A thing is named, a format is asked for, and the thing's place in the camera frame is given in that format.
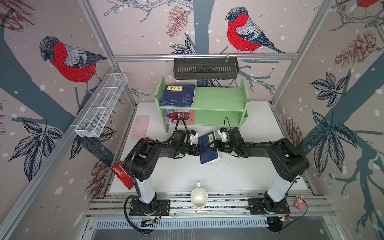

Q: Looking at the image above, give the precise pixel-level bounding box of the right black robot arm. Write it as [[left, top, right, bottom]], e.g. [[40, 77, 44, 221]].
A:
[[206, 129, 310, 205]]

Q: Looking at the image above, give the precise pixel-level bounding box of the green wooden two-tier shelf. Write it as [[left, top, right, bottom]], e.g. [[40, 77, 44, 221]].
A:
[[154, 78, 250, 132]]

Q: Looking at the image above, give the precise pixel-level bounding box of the white ceramic pitcher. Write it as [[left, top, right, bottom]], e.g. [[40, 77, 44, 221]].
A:
[[190, 181, 209, 210]]

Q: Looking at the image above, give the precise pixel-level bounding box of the pink red illustrated book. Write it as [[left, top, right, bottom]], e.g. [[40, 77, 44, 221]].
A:
[[165, 109, 196, 125]]

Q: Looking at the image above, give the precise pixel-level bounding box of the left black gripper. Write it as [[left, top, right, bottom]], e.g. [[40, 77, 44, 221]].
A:
[[179, 145, 206, 158]]

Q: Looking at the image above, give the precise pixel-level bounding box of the pink small toy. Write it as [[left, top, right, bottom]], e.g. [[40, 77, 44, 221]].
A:
[[295, 196, 307, 211]]

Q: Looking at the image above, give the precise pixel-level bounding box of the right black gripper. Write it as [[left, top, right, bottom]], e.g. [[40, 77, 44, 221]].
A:
[[207, 140, 237, 154]]

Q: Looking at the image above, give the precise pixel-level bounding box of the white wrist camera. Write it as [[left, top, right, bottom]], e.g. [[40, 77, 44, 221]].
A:
[[189, 130, 199, 145], [217, 128, 229, 142]]

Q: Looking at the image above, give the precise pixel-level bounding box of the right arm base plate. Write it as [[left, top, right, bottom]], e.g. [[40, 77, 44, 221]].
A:
[[247, 198, 291, 215]]

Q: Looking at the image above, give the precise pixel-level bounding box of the black hanging slotted basket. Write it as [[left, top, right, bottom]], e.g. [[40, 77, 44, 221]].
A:
[[174, 58, 239, 80]]

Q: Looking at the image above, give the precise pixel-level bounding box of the small circuit board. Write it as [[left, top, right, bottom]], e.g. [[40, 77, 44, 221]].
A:
[[140, 219, 159, 229]]

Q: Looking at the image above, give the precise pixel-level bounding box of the pink rectangular case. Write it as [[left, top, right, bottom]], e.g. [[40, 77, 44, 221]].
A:
[[131, 116, 150, 141]]

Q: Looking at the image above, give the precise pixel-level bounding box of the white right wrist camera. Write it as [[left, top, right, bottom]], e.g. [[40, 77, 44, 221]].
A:
[[217, 128, 229, 142]]

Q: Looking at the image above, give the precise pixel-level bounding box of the right black thin cable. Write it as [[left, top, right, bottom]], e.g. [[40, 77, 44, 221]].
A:
[[278, 194, 308, 224]]

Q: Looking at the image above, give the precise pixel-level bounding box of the red snack bag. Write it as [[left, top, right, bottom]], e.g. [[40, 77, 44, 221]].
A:
[[111, 161, 134, 190]]

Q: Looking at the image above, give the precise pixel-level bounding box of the white wire mesh tray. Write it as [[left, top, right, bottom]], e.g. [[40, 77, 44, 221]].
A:
[[75, 73, 128, 138]]

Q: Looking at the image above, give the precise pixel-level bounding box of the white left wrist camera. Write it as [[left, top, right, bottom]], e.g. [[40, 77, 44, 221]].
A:
[[189, 130, 199, 145]]

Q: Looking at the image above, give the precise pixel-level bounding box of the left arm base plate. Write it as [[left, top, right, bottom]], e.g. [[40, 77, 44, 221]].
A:
[[128, 200, 171, 217]]

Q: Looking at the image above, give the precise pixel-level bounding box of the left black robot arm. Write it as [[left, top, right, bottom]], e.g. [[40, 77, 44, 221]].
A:
[[123, 130, 206, 207]]

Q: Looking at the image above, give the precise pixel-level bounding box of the aluminium mounting rail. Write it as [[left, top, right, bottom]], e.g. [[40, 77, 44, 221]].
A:
[[85, 194, 336, 219]]

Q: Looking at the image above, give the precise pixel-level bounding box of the left black corrugated cable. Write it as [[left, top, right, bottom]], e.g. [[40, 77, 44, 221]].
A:
[[123, 118, 193, 235]]

